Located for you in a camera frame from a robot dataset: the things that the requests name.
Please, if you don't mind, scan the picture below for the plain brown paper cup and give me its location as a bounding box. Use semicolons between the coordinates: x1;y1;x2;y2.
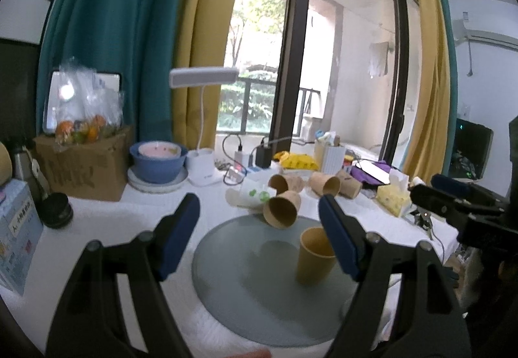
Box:
296;226;336;286

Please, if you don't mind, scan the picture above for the brown paper cup far right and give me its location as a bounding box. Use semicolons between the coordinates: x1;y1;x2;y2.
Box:
335;169;363;199

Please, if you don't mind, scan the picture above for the brown paper cup open front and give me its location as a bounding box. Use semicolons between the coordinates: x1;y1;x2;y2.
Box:
309;172;341;197

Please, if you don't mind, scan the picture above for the patterned brown cup rear left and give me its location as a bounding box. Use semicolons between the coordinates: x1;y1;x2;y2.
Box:
268;174;305;195

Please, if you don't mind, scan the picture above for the patterned brown cup on tray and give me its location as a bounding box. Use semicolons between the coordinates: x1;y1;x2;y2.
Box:
263;191;301;229

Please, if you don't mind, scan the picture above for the white cup green print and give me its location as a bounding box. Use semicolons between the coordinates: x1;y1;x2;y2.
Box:
238;179;276;209

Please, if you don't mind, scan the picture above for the yellow curtain right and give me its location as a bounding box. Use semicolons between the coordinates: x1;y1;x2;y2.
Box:
404;0;450;182

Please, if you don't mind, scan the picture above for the yellow curtain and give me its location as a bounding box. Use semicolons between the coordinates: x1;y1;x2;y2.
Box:
404;0;450;182
172;0;234;149

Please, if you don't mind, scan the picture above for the yellow tissue pack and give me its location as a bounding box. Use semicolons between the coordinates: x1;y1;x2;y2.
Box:
375;169;412;218

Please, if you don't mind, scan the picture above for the black monitor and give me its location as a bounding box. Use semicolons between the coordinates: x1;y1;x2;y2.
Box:
448;119;493;181

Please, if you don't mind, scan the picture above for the white smartphone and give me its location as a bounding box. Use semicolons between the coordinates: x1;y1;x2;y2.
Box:
355;161;390;185

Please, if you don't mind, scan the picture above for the white perforated basket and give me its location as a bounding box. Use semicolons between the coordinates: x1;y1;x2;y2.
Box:
313;141;346;175

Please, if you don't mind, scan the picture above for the black round lid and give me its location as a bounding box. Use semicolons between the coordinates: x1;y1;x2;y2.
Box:
39;192;74;229

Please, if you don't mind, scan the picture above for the blue white carton box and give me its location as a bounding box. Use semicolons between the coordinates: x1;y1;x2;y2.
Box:
0;179;43;296

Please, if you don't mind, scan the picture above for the white plate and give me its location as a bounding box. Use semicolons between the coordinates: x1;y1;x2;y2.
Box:
126;165;190;195

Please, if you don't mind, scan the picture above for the cardboard box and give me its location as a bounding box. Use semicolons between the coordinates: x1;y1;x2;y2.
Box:
34;126;133;202

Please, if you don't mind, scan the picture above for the round grey glass tray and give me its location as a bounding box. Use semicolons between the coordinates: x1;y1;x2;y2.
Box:
191;214;357;347

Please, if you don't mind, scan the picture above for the blue bowl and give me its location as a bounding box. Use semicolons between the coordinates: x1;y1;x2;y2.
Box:
129;141;188;184

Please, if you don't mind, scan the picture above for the black power adapter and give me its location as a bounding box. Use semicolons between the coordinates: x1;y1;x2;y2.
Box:
254;138;272;169

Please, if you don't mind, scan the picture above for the pink inner bowl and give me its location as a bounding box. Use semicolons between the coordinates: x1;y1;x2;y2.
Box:
138;141;182;160

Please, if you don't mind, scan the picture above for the white desk lamp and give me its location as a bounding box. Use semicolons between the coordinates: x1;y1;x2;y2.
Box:
169;67;239;187

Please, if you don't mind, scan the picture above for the white charger plug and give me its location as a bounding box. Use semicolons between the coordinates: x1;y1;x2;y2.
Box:
233;145;253;170

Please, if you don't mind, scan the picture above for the white power strip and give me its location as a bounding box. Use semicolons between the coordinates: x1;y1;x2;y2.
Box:
223;166;263;186

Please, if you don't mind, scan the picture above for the bag of fruit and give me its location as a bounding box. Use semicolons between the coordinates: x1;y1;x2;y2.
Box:
47;57;125;146

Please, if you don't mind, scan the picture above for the yellow curtain left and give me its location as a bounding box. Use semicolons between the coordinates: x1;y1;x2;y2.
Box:
172;0;234;149

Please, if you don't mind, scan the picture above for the teal curtain left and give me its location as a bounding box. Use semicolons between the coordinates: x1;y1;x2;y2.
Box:
35;0;181;141

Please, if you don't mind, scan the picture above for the white tablet frame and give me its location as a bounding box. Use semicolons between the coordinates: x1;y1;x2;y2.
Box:
43;67;125;134

